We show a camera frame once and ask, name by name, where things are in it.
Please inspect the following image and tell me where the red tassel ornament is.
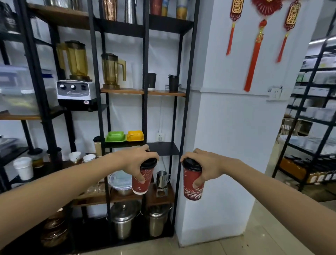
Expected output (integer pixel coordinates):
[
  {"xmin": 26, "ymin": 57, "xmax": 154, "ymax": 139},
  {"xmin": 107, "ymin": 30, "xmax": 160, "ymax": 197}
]
[
  {"xmin": 277, "ymin": 0, "xmax": 302, "ymax": 63},
  {"xmin": 226, "ymin": 0, "xmax": 245, "ymax": 56}
]

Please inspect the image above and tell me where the foil covered steel bowl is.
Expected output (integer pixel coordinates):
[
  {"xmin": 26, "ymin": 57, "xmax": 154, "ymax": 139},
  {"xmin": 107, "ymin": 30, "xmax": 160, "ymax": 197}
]
[{"xmin": 107, "ymin": 170, "xmax": 133, "ymax": 196}]

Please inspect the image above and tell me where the yellow blender jar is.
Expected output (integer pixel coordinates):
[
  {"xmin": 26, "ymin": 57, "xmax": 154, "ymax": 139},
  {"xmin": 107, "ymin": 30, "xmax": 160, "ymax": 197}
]
[
  {"xmin": 101, "ymin": 53, "xmax": 127, "ymax": 90},
  {"xmin": 56, "ymin": 40, "xmax": 92, "ymax": 82}
]

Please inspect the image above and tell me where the person's right forearm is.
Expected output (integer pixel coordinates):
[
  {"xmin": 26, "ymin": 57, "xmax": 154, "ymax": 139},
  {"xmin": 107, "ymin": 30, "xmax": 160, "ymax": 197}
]
[{"xmin": 224, "ymin": 157, "xmax": 336, "ymax": 255}]

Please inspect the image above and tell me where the yellow square dish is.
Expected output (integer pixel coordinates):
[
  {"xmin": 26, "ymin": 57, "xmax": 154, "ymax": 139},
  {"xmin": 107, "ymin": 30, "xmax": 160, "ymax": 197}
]
[{"xmin": 126, "ymin": 130, "xmax": 145, "ymax": 142}]

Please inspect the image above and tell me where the person's left forearm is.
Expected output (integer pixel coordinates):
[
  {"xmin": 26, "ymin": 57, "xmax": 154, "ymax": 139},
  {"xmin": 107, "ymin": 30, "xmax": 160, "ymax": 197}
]
[{"xmin": 0, "ymin": 153, "xmax": 123, "ymax": 250}]

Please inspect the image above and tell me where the red canister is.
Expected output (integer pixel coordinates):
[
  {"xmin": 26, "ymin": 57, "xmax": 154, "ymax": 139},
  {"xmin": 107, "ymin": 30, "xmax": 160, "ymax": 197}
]
[{"xmin": 150, "ymin": 0, "xmax": 163, "ymax": 16}]

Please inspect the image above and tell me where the small steel pot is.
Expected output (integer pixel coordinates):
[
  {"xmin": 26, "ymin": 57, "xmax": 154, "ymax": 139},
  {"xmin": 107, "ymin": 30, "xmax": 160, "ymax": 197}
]
[{"xmin": 143, "ymin": 205, "xmax": 173, "ymax": 237}]

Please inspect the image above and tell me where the orange carton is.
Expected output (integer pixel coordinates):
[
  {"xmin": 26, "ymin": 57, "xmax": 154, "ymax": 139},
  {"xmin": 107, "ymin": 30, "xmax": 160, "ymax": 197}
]
[{"xmin": 279, "ymin": 157, "xmax": 308, "ymax": 179}]

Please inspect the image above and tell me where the steel cup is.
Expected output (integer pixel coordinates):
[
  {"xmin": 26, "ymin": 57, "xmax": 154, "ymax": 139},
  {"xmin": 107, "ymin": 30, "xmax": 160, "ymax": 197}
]
[{"xmin": 124, "ymin": 0, "xmax": 138, "ymax": 25}]

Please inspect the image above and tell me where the steel milk pitcher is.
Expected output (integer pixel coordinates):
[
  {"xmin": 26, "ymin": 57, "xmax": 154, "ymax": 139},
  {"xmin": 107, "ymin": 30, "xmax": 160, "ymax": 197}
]
[{"xmin": 156, "ymin": 170, "xmax": 171, "ymax": 189}]

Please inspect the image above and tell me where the white wall switch panel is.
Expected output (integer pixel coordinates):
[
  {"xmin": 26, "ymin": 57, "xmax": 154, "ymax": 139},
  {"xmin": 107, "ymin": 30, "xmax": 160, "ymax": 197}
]
[{"xmin": 267, "ymin": 86, "xmax": 290, "ymax": 102}]

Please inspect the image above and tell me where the red knot ornament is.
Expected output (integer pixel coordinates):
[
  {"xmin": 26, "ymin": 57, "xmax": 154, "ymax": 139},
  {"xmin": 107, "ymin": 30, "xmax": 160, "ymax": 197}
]
[{"xmin": 243, "ymin": 0, "xmax": 283, "ymax": 92}]

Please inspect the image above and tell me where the glass jar black lid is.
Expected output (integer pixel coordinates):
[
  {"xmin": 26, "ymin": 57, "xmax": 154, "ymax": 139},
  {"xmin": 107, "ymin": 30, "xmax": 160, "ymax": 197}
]
[{"xmin": 27, "ymin": 148, "xmax": 44, "ymax": 168}]

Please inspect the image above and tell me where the large steel pot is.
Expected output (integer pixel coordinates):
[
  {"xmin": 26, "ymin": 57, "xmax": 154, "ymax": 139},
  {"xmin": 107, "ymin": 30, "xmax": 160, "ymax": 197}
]
[{"xmin": 106, "ymin": 201, "xmax": 142, "ymax": 240}]

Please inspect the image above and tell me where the white paper cup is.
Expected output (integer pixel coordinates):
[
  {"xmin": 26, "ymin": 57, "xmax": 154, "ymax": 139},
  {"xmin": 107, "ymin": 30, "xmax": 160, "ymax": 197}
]
[{"xmin": 12, "ymin": 157, "xmax": 34, "ymax": 181}]

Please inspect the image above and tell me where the copper cup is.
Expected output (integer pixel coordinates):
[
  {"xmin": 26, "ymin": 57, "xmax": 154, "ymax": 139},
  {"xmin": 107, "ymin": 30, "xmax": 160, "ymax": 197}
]
[{"xmin": 102, "ymin": 0, "xmax": 118, "ymax": 21}]

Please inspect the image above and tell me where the steel container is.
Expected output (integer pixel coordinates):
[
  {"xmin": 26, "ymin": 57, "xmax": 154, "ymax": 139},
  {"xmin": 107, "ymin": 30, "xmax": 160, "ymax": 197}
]
[{"xmin": 43, "ymin": 0, "xmax": 80, "ymax": 10}]

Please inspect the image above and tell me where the person's left hand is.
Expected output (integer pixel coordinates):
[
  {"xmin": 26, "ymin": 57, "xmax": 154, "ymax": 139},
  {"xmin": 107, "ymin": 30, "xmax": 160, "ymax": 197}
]
[{"xmin": 115, "ymin": 144, "xmax": 160, "ymax": 184}]

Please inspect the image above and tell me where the black shelf with wooden boards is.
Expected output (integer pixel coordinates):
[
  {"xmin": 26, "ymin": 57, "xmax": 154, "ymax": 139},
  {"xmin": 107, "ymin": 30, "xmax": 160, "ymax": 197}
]
[{"xmin": 0, "ymin": 0, "xmax": 111, "ymax": 255}]

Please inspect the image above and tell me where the white blender base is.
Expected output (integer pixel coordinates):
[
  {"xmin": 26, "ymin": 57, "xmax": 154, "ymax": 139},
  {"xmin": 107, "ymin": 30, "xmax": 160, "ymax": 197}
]
[{"xmin": 56, "ymin": 80, "xmax": 98, "ymax": 111}]

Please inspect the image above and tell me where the dark cup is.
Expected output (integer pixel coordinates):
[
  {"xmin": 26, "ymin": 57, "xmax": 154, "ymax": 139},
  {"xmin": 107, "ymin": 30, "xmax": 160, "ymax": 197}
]
[{"xmin": 47, "ymin": 146, "xmax": 63, "ymax": 168}]

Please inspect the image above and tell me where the red paper cup black lid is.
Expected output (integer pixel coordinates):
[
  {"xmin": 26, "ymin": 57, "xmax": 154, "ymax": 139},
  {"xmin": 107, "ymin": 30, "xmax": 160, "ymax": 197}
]
[
  {"xmin": 182, "ymin": 157, "xmax": 205, "ymax": 201},
  {"xmin": 131, "ymin": 157, "xmax": 158, "ymax": 195}
]

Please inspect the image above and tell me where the person's right hand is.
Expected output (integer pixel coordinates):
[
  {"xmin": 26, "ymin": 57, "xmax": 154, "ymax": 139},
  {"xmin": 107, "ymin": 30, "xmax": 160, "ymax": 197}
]
[{"xmin": 180, "ymin": 148, "xmax": 229, "ymax": 189}]

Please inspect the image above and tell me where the bamboo tumbler black lid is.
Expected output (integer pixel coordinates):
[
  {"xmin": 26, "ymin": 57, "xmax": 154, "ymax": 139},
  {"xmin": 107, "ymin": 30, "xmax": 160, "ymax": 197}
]
[{"xmin": 92, "ymin": 135, "xmax": 103, "ymax": 158}]

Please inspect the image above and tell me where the black lidded cup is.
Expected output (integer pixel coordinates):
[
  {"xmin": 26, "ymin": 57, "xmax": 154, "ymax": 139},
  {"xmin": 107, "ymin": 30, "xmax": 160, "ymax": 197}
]
[{"xmin": 168, "ymin": 74, "xmax": 180, "ymax": 93}]

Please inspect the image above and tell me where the green square dish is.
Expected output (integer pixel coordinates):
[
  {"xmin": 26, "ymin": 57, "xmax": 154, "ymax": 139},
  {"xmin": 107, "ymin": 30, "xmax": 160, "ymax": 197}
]
[{"xmin": 105, "ymin": 131, "xmax": 128, "ymax": 143}]

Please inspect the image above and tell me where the black goods rack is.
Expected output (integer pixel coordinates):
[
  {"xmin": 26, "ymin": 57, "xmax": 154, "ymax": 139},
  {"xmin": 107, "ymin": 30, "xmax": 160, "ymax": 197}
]
[{"xmin": 272, "ymin": 15, "xmax": 336, "ymax": 192}]

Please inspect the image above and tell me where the stack of brass bowls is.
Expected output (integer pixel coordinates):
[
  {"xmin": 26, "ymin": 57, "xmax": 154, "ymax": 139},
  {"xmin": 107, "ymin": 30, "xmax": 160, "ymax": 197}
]
[{"xmin": 39, "ymin": 207, "xmax": 69, "ymax": 249}]

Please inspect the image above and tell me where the black appliance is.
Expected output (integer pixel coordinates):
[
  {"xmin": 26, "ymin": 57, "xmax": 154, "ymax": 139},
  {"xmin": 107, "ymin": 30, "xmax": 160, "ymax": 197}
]
[{"xmin": 0, "ymin": 1, "xmax": 20, "ymax": 35}]

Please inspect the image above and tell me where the clear plastic storage box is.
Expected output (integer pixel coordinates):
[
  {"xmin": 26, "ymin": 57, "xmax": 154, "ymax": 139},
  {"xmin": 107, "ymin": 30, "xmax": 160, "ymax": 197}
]
[
  {"xmin": 0, "ymin": 66, "xmax": 33, "ymax": 91},
  {"xmin": 0, "ymin": 88, "xmax": 40, "ymax": 116}
]

